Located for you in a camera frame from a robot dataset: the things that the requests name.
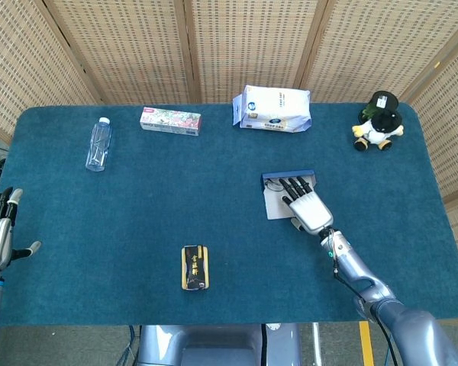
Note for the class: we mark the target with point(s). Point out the floral toothpaste box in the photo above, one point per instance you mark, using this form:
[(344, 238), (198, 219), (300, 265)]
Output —
[(171, 121)]

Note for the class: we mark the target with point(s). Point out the black white plush toy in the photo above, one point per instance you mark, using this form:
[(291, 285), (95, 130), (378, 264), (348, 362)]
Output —
[(378, 131)]

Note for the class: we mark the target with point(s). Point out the black box with gold characters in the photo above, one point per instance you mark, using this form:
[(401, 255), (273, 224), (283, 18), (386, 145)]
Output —
[(194, 267)]

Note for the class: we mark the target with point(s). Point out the yellow sponge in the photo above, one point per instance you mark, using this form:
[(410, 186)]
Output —
[(207, 267)]

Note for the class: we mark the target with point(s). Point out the blue glasses case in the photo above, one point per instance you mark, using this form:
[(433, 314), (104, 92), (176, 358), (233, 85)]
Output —
[(276, 209)]

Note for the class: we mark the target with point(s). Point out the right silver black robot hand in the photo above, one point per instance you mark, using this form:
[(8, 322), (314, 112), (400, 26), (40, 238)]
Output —
[(311, 211)]

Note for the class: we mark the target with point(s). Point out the woven bamboo folding screen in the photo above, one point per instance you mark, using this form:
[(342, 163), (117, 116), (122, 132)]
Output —
[(252, 45)]

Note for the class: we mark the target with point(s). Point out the yellow floor tape strip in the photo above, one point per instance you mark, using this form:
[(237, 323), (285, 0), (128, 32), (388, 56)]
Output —
[(366, 343)]

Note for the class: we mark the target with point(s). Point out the clear plastic water bottle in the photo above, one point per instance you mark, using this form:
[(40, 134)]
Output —
[(98, 146)]

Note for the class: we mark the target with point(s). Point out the grey-blue robot torso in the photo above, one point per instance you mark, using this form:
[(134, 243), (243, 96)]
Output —
[(213, 345)]

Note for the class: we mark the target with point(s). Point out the white tissue pack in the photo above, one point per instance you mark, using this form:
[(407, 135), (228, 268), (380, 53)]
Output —
[(275, 108)]

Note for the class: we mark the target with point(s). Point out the black eyeglasses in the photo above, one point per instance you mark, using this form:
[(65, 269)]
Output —
[(273, 187)]

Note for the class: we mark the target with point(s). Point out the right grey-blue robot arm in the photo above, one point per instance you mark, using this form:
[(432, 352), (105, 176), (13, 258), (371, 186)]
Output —
[(412, 328)]

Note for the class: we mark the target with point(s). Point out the blue felt table mat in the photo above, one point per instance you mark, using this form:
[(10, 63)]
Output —
[(137, 213)]

